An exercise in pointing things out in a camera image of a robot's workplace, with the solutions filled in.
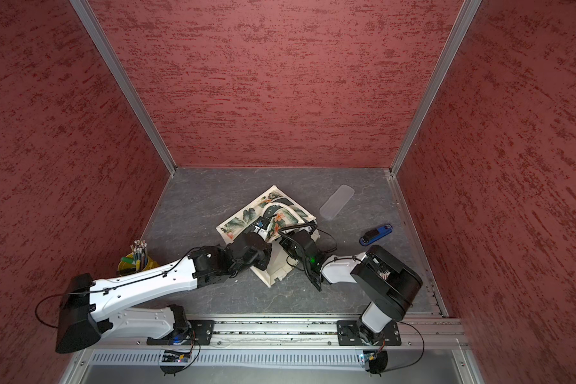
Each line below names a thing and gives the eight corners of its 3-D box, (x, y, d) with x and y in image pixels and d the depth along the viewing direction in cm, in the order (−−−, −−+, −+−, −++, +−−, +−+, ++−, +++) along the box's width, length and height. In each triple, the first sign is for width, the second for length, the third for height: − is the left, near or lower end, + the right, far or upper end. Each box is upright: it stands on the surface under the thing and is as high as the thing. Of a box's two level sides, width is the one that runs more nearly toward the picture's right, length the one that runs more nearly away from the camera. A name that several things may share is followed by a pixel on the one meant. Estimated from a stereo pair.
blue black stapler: (362, 247, 96) (365, 242, 93) (356, 239, 99) (359, 234, 95) (391, 233, 101) (394, 228, 97) (384, 225, 103) (387, 220, 100)
